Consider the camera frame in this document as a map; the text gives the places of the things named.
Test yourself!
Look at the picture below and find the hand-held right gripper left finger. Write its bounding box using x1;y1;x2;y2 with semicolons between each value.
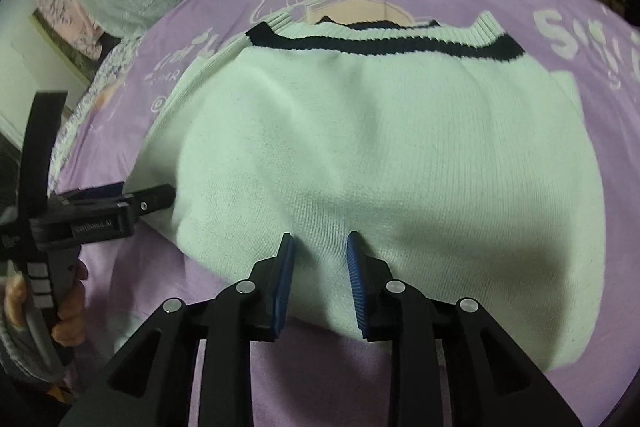
65;232;297;427

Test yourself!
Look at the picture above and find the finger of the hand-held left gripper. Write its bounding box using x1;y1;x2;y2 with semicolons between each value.
117;185;177;215
52;189;126;208

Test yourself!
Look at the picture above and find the white black-striped knit sweater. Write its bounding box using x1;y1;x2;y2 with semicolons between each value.
125;9;608;373

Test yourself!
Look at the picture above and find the pink floral cloth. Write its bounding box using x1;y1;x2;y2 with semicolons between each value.
30;0;103;60

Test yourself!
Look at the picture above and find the purple floral sheet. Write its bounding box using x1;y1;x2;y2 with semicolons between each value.
50;39;146;188

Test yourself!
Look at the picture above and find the purple printed blanket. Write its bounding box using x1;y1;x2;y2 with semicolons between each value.
52;0;640;427

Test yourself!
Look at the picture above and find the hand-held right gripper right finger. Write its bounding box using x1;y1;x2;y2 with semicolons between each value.
346;231;583;427

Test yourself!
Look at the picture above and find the person's left hand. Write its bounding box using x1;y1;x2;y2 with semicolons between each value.
2;259;90;350

